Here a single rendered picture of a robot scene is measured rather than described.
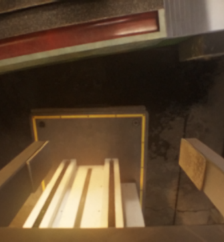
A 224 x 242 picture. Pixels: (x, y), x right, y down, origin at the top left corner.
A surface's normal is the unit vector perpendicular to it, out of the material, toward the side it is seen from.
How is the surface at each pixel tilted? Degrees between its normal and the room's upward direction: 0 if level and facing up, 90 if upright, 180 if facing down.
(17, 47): 0
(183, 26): 62
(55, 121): 0
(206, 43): 0
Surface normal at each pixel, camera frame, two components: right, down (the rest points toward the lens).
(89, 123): 0.00, 0.25
